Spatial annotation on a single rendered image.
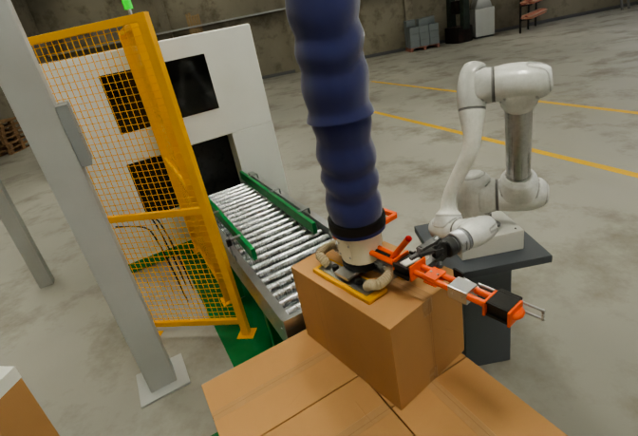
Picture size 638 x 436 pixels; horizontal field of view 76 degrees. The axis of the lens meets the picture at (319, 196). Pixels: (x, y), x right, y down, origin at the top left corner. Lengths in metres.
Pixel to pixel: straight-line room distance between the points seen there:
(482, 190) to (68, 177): 1.98
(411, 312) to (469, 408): 0.44
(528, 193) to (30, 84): 2.26
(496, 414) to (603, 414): 0.89
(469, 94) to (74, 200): 1.89
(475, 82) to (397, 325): 0.93
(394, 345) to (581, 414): 1.24
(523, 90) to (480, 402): 1.14
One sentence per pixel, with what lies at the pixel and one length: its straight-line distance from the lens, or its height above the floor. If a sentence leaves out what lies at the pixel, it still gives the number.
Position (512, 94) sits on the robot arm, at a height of 1.55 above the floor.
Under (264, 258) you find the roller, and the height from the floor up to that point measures 0.53.
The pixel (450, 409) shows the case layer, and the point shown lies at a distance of 1.75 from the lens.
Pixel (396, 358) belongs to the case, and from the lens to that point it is 1.56.
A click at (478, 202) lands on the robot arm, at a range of 2.06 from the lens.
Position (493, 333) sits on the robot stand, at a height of 0.22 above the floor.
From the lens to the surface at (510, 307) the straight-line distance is 1.30.
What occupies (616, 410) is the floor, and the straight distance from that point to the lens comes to 2.59.
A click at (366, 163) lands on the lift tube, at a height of 1.44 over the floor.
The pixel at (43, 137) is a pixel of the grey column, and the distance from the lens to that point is 2.29.
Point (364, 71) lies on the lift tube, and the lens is 1.37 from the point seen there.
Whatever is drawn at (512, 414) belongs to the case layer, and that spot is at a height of 0.54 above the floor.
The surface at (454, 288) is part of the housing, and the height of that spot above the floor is 1.09.
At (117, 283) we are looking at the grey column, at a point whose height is 0.81.
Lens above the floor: 1.94
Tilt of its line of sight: 24 degrees down
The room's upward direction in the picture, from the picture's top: 11 degrees counter-clockwise
